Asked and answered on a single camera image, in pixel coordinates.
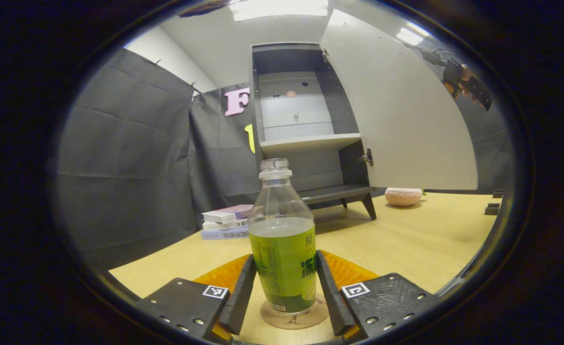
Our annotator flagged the white cover book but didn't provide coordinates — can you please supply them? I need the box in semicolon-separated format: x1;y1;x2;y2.
202;219;249;232

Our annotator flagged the pink plush toy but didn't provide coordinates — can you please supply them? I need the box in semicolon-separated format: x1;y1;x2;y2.
385;187;423;207

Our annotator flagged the dark grey cabinet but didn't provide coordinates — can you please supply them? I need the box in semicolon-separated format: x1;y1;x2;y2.
249;42;378;221

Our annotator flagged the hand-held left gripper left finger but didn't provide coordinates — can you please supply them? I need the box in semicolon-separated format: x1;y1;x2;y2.
136;254;258;344

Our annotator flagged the black cable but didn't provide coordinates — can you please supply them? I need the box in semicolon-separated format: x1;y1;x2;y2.
403;42;450;67

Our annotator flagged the large ceiling light panel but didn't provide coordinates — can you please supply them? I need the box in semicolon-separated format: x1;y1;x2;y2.
229;0;329;23

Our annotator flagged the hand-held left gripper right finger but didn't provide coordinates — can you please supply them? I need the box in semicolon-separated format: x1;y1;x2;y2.
315;250;442;342

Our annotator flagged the black backdrop cloth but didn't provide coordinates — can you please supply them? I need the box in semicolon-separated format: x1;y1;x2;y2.
52;48;515;269

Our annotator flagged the light blue cover book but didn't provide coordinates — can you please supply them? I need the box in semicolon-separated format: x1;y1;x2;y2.
200;228;251;241

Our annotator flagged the purple cover book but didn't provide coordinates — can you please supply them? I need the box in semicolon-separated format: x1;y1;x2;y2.
201;205;255;224

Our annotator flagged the round cork coaster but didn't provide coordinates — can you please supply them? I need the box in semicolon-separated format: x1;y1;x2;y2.
260;295;330;330

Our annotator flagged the green label plastic bottle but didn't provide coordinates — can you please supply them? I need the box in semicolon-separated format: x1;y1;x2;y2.
247;158;317;314

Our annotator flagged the long ceiling light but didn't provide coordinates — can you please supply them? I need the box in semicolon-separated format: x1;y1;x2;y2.
396;22;424;46

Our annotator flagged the grey cabinet door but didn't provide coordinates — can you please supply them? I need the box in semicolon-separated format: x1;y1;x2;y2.
319;9;479;191

